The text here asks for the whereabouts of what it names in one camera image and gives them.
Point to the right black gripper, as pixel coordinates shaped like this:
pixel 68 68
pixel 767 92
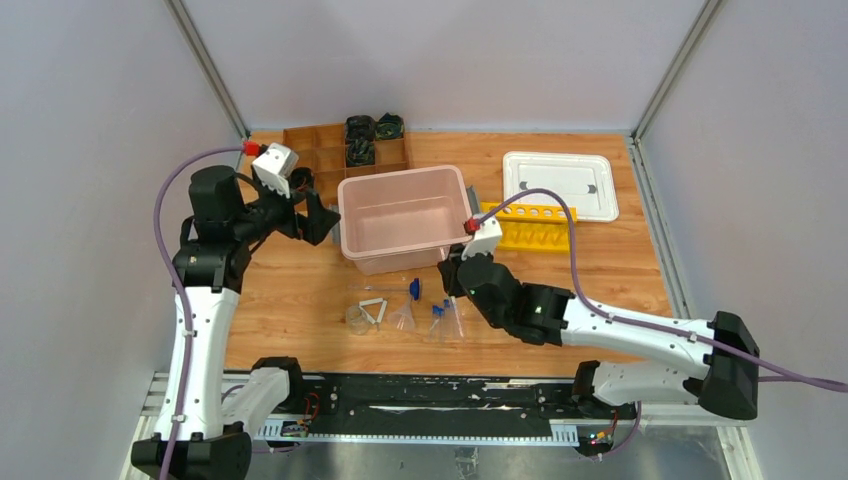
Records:
pixel 449 268

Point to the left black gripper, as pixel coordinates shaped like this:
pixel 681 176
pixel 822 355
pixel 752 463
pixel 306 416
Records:
pixel 303 214

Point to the yellow test tube rack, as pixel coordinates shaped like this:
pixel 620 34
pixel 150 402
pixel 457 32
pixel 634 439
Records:
pixel 533 228

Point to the pink plastic bin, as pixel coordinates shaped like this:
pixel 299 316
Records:
pixel 402 220

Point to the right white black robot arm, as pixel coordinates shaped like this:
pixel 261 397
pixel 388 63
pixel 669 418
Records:
pixel 708 362

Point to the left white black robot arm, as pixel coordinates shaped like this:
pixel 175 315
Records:
pixel 198 434

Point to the brown compartment tray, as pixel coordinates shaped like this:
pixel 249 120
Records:
pixel 321 148

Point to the blue capped glass rod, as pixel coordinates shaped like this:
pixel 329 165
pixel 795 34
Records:
pixel 412 289

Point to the clear plastic funnel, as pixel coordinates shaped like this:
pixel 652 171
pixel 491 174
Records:
pixel 402 318

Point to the white clay triangle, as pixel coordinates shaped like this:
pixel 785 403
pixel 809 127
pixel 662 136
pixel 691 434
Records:
pixel 374 311

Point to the small glass beaker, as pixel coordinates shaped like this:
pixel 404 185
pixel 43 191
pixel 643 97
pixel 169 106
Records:
pixel 357 320

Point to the white plastic lid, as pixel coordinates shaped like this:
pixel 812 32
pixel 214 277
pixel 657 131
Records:
pixel 584 182

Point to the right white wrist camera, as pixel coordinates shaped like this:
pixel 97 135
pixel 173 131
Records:
pixel 485 236

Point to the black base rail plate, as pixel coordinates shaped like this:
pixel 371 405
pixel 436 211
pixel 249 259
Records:
pixel 428 409

